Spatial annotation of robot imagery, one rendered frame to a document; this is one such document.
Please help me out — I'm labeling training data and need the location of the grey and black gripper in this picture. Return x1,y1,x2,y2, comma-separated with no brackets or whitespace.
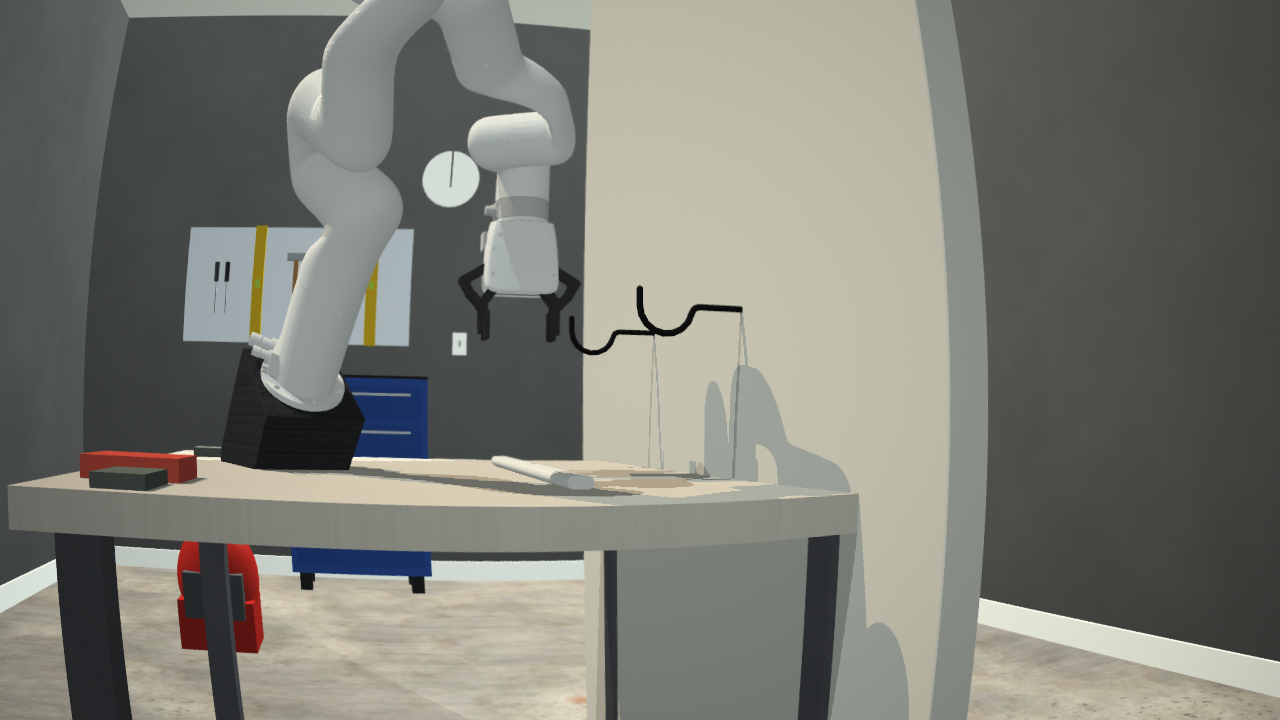
458,217,581,342

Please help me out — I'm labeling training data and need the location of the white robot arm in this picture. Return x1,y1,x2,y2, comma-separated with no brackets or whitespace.
248,0,576,413

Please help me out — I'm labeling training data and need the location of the red rectangular block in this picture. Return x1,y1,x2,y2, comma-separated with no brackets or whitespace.
79,451,197,484

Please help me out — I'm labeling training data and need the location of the grey wall panel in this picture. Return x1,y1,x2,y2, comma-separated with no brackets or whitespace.
582,0,988,720

